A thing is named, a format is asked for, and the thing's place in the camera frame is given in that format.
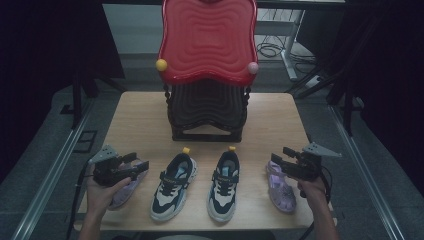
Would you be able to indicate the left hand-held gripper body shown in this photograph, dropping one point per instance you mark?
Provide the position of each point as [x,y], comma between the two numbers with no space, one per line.
[106,170]

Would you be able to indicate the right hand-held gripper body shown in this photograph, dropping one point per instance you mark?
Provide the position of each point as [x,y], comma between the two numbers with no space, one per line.
[305,166]

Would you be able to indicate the purple sandal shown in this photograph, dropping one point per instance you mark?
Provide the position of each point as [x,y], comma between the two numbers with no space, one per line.
[283,196]
[125,193]

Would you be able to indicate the navy and white sneaker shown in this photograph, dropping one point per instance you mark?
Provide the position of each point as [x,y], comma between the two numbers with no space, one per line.
[171,196]
[222,200]

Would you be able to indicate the red and black shoe rack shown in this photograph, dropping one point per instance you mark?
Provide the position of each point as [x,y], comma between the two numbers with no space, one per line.
[208,40]

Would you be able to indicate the person's right hand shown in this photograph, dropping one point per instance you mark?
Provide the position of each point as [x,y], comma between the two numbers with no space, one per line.
[313,190]

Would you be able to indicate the person's left hand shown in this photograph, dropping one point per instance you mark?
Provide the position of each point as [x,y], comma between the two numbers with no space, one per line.
[100,198]

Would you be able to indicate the black stand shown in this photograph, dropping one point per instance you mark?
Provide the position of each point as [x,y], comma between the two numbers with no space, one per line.
[348,110]
[77,100]

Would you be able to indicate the white power strip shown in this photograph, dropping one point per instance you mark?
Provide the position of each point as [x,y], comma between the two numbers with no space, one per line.
[313,81]

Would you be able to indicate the black curtain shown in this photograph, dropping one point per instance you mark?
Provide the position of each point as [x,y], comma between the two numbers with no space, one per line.
[393,83]
[40,66]

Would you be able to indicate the white desk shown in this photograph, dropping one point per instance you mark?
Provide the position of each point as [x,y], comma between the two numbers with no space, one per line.
[273,28]

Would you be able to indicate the black floor frame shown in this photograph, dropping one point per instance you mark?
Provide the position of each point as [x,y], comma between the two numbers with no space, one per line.
[76,141]

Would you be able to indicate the metal floor rail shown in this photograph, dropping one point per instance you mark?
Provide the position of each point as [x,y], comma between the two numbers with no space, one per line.
[366,180]
[50,180]

